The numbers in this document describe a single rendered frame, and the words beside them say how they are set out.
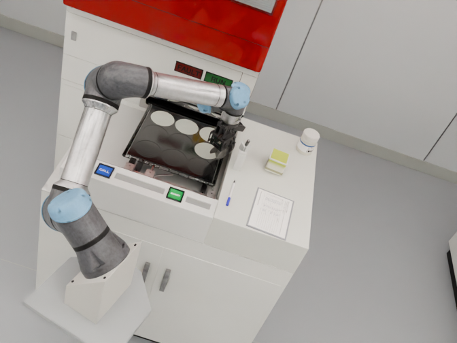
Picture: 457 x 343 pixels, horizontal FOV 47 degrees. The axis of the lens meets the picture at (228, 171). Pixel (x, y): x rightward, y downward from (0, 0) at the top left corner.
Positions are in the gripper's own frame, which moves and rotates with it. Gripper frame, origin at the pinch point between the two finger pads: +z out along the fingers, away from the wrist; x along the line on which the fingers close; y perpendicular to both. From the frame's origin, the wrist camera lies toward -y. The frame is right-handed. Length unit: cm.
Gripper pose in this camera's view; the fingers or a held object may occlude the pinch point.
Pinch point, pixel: (219, 156)
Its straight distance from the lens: 214.3
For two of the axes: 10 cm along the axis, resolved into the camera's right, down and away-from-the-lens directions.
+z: -2.7, 7.1, 6.5
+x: 7.4, 5.9, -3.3
